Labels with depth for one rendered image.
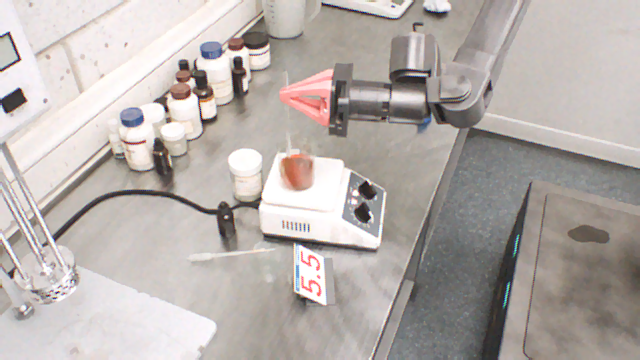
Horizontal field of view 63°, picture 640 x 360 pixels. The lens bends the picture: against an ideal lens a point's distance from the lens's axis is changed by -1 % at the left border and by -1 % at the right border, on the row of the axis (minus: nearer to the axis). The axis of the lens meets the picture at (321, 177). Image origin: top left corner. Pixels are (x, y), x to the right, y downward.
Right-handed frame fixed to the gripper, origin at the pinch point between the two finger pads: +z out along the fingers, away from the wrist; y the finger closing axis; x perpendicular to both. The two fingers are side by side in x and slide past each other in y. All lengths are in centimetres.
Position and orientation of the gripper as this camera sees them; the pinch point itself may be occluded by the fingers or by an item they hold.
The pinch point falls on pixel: (286, 95)
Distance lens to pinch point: 76.2
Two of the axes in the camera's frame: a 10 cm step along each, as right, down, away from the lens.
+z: -9.9, -0.8, 0.7
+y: -1.1, 6.7, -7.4
